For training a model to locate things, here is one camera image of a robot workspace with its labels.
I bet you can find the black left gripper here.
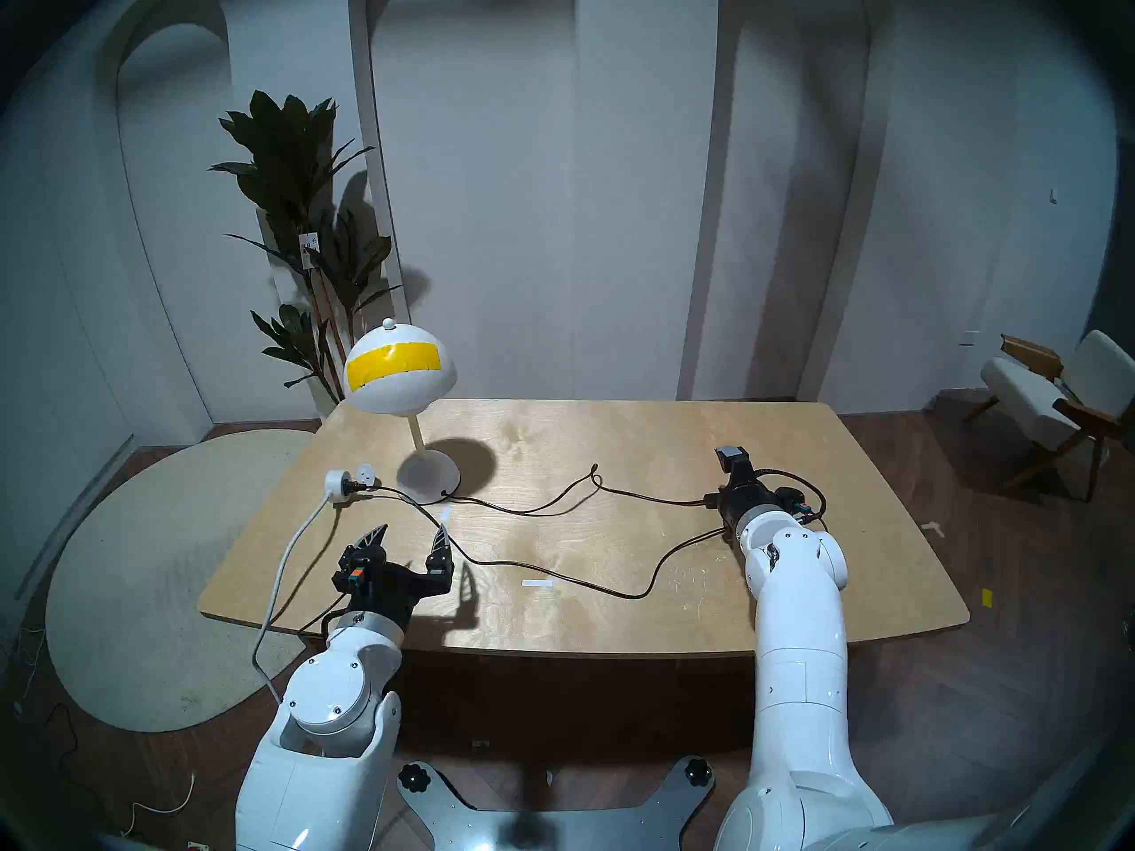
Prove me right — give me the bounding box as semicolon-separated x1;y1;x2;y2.
331;524;455;633

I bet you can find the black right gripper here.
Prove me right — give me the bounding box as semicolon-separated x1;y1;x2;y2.
715;471;787;534

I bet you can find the white lamp with yellow tape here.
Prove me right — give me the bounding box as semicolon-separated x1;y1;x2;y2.
342;319;462;504

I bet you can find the white round extension socket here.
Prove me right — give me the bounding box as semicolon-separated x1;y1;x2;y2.
324;462;378;504

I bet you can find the light wooden table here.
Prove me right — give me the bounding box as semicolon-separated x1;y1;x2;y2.
197;400;970;660

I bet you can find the beige oval rug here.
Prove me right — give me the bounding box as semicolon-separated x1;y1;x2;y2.
44;429;322;733

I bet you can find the white wooden armchair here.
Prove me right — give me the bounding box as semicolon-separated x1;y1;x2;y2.
963;330;1135;503

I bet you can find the tall green leafy plant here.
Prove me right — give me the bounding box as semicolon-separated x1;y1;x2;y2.
209;90;404;407

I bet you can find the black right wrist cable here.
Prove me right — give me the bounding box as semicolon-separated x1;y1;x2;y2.
758;468;827;527

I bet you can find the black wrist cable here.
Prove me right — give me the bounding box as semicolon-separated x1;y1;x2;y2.
758;468;827;527
297;592;351;633

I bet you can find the black lamp power cord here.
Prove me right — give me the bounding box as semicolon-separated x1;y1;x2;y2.
355;465;737;600

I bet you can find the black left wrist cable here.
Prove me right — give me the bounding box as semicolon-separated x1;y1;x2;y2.
297;592;351;633

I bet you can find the white extension cable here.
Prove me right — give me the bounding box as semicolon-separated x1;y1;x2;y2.
251;495;333;704

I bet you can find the grey metal robot base plate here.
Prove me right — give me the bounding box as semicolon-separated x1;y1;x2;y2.
396;756;715;851

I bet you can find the thin white floor cable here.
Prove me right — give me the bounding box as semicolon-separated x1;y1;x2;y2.
120;772;196;837

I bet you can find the black floor cable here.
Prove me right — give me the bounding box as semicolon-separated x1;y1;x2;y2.
13;699;90;770

